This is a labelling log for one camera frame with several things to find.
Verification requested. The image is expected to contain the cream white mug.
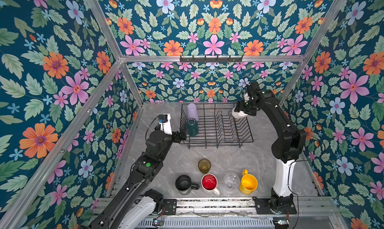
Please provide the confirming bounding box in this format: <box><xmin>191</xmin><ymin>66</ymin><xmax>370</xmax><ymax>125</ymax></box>
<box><xmin>232</xmin><ymin>108</ymin><xmax>248</xmax><ymax>119</ymax></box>

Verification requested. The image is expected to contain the dark green mug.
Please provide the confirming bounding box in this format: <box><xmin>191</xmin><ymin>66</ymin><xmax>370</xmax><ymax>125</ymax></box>
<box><xmin>186</xmin><ymin>118</ymin><xmax>199</xmax><ymax>137</ymax></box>

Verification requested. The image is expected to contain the lilac plastic cup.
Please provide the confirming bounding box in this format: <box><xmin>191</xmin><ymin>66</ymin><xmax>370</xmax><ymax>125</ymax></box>
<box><xmin>187</xmin><ymin>103</ymin><xmax>199</xmax><ymax>122</ymax></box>

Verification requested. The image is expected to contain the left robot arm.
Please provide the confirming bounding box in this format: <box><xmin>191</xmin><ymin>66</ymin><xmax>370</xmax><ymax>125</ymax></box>
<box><xmin>79</xmin><ymin>130</ymin><xmax>187</xmax><ymax>229</ymax></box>

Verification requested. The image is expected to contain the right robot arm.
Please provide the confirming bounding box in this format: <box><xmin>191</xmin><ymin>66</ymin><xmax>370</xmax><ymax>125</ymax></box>
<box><xmin>232</xmin><ymin>82</ymin><xmax>306</xmax><ymax>199</ymax></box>

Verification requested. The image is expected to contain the olive green glass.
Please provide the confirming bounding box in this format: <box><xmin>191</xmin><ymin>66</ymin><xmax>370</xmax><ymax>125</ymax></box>
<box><xmin>198</xmin><ymin>159</ymin><xmax>212</xmax><ymax>174</ymax></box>

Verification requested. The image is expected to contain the black mug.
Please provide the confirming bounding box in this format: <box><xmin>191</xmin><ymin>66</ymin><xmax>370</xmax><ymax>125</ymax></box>
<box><xmin>175</xmin><ymin>175</ymin><xmax>200</xmax><ymax>195</ymax></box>

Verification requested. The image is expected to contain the red white mug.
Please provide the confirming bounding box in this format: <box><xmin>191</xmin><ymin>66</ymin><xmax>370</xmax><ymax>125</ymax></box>
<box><xmin>201</xmin><ymin>174</ymin><xmax>221</xmax><ymax>196</ymax></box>

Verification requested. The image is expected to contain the clear drinking glass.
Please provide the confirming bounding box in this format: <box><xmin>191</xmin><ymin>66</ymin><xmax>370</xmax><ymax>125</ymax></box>
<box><xmin>224</xmin><ymin>172</ymin><xmax>240</xmax><ymax>190</ymax></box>

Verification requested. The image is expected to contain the yellow mug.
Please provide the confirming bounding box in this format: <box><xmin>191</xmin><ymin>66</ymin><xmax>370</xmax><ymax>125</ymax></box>
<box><xmin>239</xmin><ymin>170</ymin><xmax>258</xmax><ymax>195</ymax></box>

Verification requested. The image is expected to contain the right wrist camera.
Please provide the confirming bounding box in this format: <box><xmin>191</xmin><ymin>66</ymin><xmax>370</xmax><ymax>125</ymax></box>
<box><xmin>244</xmin><ymin>93</ymin><xmax>250</xmax><ymax>102</ymax></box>

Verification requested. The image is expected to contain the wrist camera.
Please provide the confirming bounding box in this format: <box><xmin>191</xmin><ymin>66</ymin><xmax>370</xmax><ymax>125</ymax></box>
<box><xmin>244</xmin><ymin>93</ymin><xmax>250</xmax><ymax>102</ymax></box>
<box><xmin>158</xmin><ymin>114</ymin><xmax>172</xmax><ymax>135</ymax></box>

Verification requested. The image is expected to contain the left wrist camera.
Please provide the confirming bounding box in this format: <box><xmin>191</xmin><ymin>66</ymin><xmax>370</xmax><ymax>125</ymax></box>
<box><xmin>158</xmin><ymin>114</ymin><xmax>172</xmax><ymax>135</ymax></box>

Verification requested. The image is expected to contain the black wire dish rack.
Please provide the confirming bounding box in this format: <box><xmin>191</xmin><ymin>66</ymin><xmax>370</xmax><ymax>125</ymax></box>
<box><xmin>180</xmin><ymin>103</ymin><xmax>254</xmax><ymax>148</ymax></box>

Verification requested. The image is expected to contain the wall hook rail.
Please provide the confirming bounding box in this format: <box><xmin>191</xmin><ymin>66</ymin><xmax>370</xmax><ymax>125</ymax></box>
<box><xmin>179</xmin><ymin>55</ymin><xmax>243</xmax><ymax>64</ymax></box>

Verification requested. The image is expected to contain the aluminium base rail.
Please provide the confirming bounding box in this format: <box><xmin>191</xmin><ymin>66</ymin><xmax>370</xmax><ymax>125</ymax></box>
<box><xmin>158</xmin><ymin>196</ymin><xmax>341</xmax><ymax>217</ymax></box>

